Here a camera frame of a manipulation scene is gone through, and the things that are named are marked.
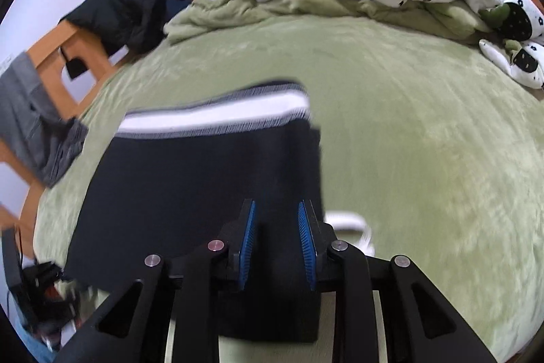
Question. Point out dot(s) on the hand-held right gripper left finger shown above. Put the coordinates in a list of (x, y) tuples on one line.
[(246, 249)]

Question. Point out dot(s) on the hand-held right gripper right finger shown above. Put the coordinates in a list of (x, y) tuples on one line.
[(307, 250)]

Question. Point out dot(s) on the black pants with white stripes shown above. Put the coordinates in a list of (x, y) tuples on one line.
[(191, 184)]

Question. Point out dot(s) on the green bed sheet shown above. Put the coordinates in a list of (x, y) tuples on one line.
[(425, 133)]

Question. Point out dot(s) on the grey jeans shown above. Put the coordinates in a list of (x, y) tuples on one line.
[(25, 103)]

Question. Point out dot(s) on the crumpled green fleece blanket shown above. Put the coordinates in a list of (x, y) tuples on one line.
[(238, 12)]

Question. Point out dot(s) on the black jacket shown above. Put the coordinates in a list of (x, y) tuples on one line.
[(114, 14)]

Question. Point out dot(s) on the wooden bed frame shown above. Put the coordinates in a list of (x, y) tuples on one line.
[(51, 44)]

